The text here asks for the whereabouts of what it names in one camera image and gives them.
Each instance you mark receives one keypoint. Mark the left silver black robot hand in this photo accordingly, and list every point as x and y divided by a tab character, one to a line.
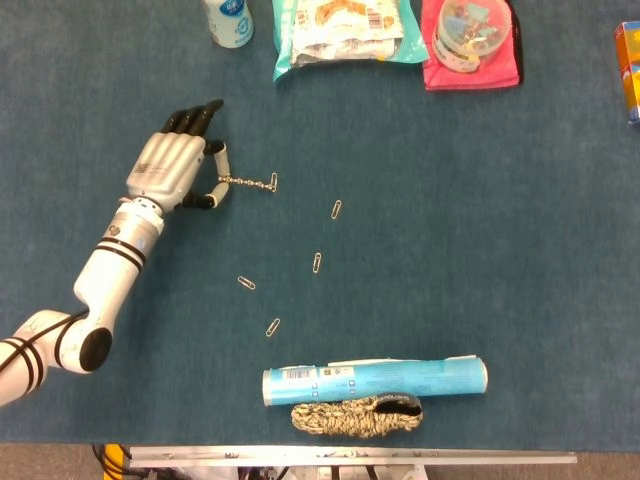
165	165

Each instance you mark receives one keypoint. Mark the gold metal paper clip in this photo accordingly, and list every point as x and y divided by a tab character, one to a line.
272	327
317	263
246	283
336	209
274	182

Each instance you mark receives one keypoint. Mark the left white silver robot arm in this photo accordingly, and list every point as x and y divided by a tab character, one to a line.
105	280

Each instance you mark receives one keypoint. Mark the clear round container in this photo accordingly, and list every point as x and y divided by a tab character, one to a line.
470	40

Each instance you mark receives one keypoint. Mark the white blue drink bottle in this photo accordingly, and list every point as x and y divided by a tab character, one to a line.
230	25

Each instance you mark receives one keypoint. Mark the teal plastic snack bag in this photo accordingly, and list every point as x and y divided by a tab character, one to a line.
345	35

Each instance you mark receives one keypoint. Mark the light blue cylindrical roll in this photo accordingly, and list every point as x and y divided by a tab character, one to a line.
375	381

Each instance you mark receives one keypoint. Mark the pink folded cloth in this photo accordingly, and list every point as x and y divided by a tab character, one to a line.
470	81

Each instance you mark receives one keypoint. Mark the orange blue cardboard box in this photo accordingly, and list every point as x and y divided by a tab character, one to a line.
631	75

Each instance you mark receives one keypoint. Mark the aluminium frame rail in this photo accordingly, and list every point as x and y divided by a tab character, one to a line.
350	456

